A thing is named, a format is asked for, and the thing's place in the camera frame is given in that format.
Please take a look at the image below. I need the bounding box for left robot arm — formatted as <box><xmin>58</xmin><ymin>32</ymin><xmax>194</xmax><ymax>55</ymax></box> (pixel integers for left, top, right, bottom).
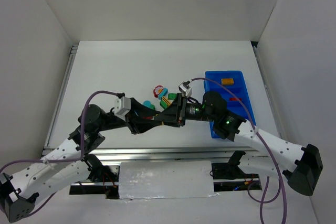
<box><xmin>1</xmin><ymin>97</ymin><xmax>163</xmax><ymax>223</ymax></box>

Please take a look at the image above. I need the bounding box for red flower lego piece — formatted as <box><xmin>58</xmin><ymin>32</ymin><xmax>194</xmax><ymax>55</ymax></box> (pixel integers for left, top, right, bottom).
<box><xmin>153</xmin><ymin>85</ymin><xmax>164</xmax><ymax>98</ymax></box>

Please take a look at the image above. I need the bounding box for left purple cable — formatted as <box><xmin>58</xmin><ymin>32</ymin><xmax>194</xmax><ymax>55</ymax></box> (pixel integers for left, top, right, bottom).
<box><xmin>0</xmin><ymin>90</ymin><xmax>125</xmax><ymax>219</ymax></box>

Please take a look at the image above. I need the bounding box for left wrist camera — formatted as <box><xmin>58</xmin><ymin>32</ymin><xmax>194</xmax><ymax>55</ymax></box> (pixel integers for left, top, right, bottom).
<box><xmin>114</xmin><ymin>97</ymin><xmax>131</xmax><ymax>121</ymax></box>

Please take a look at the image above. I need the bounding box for white foil cover plate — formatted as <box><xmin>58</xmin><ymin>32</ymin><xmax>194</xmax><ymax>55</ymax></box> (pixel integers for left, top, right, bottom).
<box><xmin>119</xmin><ymin>161</ymin><xmax>215</xmax><ymax>199</ymax></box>

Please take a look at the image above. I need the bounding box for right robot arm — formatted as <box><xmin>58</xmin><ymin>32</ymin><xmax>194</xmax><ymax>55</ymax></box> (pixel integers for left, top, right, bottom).
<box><xmin>154</xmin><ymin>91</ymin><xmax>323</xmax><ymax>196</ymax></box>

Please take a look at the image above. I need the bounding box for yellow striped lego brick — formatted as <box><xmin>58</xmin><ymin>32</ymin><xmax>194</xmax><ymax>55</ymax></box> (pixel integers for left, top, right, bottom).
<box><xmin>161</xmin><ymin>97</ymin><xmax>171</xmax><ymax>106</ymax></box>

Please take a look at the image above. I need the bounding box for orange lego brick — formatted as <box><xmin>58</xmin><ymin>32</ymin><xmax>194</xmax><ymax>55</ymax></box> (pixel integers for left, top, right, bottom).
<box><xmin>221</xmin><ymin>78</ymin><xmax>235</xmax><ymax>86</ymax></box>

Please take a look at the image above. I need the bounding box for blue compartment tray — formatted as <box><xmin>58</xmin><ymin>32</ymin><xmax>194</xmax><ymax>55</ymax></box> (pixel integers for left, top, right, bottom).
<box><xmin>204</xmin><ymin>70</ymin><xmax>256</xmax><ymax>125</ymax></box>

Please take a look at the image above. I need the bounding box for green curved lego brick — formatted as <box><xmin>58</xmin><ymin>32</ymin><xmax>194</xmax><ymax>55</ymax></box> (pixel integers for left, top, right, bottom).
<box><xmin>160</xmin><ymin>101</ymin><xmax>169</xmax><ymax>110</ymax></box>

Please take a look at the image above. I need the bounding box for light blue long lego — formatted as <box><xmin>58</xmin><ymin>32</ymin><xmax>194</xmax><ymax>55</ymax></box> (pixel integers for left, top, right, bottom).
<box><xmin>158</xmin><ymin>88</ymin><xmax>168</xmax><ymax>100</ymax></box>

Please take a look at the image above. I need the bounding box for green square lego brick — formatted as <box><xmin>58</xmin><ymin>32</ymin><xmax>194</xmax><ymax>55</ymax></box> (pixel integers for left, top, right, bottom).
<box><xmin>167</xmin><ymin>93</ymin><xmax>177</xmax><ymax>101</ymax></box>

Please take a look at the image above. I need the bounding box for aluminium frame rail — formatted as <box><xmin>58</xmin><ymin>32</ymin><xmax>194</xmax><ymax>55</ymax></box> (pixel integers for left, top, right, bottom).
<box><xmin>91</xmin><ymin>147</ymin><xmax>262</xmax><ymax>163</ymax></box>

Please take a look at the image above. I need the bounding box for small red lego brick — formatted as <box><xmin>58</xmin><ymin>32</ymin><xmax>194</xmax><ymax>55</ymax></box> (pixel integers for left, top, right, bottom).
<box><xmin>229</xmin><ymin>97</ymin><xmax>242</xmax><ymax>101</ymax></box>

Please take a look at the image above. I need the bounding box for light blue oval lego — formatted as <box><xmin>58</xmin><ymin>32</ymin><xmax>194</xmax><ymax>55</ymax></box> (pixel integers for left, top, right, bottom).
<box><xmin>143</xmin><ymin>100</ymin><xmax>152</xmax><ymax>107</ymax></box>

